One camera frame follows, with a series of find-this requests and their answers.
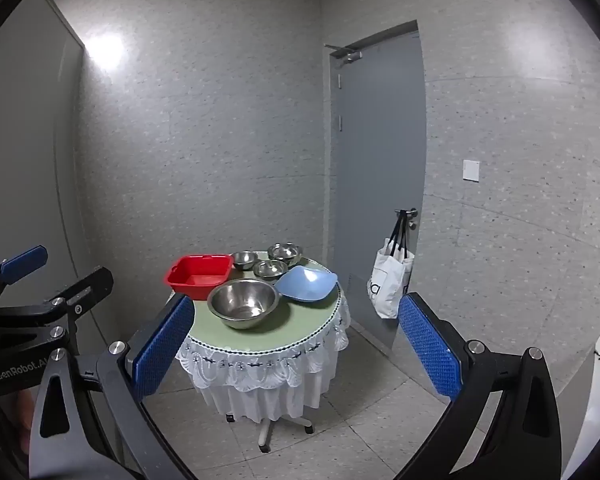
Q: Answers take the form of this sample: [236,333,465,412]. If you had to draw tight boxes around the blue square plastic bowl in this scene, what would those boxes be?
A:
[274,266,338,305]

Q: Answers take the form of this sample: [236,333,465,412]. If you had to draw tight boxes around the grey door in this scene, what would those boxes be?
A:
[325,20,427,348]

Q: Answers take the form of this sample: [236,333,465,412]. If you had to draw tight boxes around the green lace-trimmed tablecloth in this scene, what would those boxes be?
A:
[175,255,352,423]

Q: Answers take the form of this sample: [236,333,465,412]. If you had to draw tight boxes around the large steel bowl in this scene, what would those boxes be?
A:
[207,279,281,331]

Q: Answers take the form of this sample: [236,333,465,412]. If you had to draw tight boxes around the metal door closer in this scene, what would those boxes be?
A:
[325,42,363,64]

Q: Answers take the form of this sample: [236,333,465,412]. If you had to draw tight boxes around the white pedestal table base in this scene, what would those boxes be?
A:
[225,402,315,453]

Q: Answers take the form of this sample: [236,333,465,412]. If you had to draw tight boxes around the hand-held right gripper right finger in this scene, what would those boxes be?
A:
[395,292,563,480]

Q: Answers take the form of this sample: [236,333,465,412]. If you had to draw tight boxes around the white tote bag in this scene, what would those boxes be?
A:
[367,210,416,320]

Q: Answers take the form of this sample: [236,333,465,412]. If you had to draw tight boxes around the person's left hand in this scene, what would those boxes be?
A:
[17,390,38,453]

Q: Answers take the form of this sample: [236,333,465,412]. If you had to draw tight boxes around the white panel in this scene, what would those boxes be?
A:
[562,334,600,480]

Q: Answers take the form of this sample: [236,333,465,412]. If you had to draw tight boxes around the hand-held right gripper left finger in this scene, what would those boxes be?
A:
[27,294,197,480]

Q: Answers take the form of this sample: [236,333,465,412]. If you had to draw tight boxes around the red square plastic basin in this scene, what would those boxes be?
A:
[165,254,233,301]

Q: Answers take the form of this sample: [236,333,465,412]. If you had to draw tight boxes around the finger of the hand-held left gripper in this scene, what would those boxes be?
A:
[0,245,49,311]
[42,266,115,333]

